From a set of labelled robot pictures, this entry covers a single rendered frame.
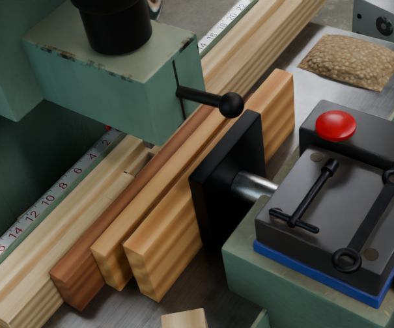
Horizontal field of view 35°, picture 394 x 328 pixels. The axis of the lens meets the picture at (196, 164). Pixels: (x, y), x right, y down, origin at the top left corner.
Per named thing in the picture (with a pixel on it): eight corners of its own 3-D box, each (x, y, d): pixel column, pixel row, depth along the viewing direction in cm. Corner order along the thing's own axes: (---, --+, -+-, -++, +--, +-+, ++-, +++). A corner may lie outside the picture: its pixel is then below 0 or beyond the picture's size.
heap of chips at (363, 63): (379, 92, 66) (381, 79, 65) (295, 67, 71) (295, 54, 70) (406, 54, 70) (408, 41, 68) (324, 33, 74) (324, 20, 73)
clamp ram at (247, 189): (275, 280, 52) (269, 213, 45) (201, 243, 55) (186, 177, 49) (324, 205, 56) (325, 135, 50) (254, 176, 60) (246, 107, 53)
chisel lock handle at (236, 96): (236, 127, 47) (234, 107, 46) (168, 101, 50) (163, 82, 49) (250, 110, 48) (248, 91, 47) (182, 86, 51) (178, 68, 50)
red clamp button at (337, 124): (344, 149, 46) (345, 139, 45) (308, 136, 47) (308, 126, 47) (362, 123, 47) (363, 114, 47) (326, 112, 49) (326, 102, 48)
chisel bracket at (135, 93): (164, 162, 52) (144, 83, 46) (45, 111, 58) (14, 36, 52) (213, 107, 56) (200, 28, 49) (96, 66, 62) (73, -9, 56)
